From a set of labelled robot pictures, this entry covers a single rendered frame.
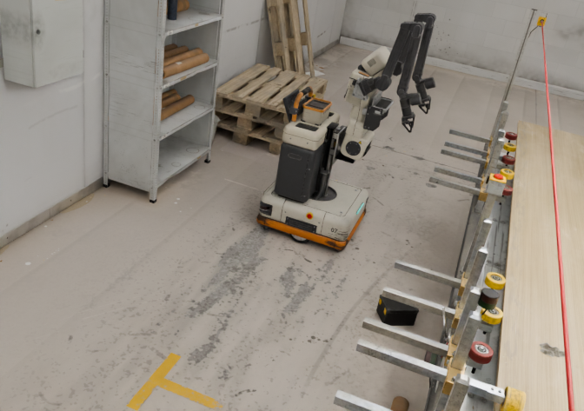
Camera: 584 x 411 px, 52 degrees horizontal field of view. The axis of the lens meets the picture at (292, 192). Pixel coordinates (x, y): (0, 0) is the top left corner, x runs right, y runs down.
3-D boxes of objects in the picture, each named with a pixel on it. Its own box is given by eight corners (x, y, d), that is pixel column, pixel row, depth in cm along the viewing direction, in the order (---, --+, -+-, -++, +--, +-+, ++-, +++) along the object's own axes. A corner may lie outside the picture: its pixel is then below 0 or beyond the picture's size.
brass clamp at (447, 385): (439, 392, 183) (443, 380, 181) (445, 364, 195) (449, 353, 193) (460, 400, 182) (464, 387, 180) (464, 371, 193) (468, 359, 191)
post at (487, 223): (452, 312, 266) (483, 219, 244) (453, 308, 269) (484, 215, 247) (460, 314, 265) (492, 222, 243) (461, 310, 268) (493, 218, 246)
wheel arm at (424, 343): (361, 329, 220) (363, 321, 218) (363, 324, 223) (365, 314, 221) (480, 372, 209) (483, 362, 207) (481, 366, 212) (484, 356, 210)
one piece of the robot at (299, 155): (268, 209, 424) (285, 97, 386) (295, 181, 471) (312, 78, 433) (313, 223, 415) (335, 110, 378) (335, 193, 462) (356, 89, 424)
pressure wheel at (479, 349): (460, 375, 210) (469, 350, 204) (462, 361, 216) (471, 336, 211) (483, 383, 208) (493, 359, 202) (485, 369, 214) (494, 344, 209)
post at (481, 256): (444, 347, 244) (479, 248, 223) (446, 341, 247) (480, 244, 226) (453, 350, 243) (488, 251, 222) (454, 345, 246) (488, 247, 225)
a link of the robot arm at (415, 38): (416, 22, 351) (413, 24, 341) (426, 23, 349) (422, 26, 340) (398, 91, 370) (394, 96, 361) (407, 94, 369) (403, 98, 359)
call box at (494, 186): (484, 194, 265) (489, 178, 261) (485, 188, 271) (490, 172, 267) (501, 198, 263) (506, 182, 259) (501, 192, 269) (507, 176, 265)
